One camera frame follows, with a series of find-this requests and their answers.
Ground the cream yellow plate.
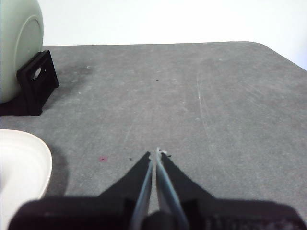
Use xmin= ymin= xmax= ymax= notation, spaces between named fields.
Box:
xmin=0 ymin=129 xmax=53 ymax=227

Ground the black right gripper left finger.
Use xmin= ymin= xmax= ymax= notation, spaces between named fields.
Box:
xmin=8 ymin=150 xmax=154 ymax=230

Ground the black plate rack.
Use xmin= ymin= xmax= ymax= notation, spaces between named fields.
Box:
xmin=0 ymin=49 xmax=60 ymax=117

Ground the pale green plate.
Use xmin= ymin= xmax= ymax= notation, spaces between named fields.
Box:
xmin=0 ymin=0 xmax=45 ymax=104

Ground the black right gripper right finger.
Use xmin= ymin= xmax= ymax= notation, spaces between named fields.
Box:
xmin=155 ymin=148 xmax=306 ymax=230

